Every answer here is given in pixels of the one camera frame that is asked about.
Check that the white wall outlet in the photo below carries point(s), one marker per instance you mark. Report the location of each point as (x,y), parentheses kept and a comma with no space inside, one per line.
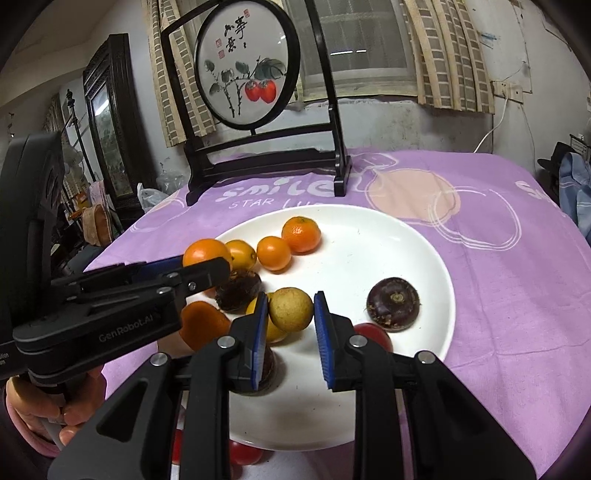
(508,91)

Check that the small tan longan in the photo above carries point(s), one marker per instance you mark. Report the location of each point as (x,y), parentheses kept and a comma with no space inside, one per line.
(291,309)

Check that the blue cloth pile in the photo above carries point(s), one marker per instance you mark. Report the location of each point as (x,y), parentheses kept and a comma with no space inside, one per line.
(577,189)

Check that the orange mandarin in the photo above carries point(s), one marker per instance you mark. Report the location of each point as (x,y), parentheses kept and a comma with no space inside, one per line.
(274,253)
(242,254)
(203,325)
(301,234)
(206,250)

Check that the yellow tomato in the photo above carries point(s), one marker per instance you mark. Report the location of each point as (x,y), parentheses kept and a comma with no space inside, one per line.
(276,333)

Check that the black pole stand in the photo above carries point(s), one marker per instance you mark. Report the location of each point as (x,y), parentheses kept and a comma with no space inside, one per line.
(76,124)

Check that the white plastic bag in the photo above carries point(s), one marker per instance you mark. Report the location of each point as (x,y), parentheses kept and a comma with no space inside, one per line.
(152,197)

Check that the white oval plate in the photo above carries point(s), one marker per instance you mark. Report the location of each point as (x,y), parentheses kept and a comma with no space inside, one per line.
(351,258)

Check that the purple printed tablecloth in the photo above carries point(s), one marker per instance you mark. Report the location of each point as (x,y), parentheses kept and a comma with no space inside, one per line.
(498,286)

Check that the dark wooden framed cabinet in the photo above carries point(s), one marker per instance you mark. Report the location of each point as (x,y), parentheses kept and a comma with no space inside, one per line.
(111,129)

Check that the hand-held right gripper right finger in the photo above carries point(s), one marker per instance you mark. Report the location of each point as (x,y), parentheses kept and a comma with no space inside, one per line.
(323,341)

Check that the white standing fan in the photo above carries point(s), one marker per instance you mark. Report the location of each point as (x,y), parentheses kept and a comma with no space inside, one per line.
(71,157)

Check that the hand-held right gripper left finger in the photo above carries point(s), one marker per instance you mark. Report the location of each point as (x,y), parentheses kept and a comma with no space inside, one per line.
(261,341)

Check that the person's left hand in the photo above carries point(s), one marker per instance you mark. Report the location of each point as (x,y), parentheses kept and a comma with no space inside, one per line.
(78,401)

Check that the dark red plum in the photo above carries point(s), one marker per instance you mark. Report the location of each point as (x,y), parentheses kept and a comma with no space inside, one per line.
(371,333)

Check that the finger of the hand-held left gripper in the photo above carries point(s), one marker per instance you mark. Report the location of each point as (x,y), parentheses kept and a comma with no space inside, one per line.
(207,273)
(161,266)

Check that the dark brown water chestnut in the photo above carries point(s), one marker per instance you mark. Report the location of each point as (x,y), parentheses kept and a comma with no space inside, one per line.
(238,290)
(271,369)
(393,304)

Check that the black framed painted table screen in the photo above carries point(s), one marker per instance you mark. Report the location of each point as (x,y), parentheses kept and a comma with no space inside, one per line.
(240,60)

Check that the checked beige curtain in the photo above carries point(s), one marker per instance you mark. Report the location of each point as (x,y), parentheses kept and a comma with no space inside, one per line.
(184,97)
(452,50)

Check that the orange cushion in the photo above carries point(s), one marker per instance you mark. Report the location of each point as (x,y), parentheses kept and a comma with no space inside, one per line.
(97,224)

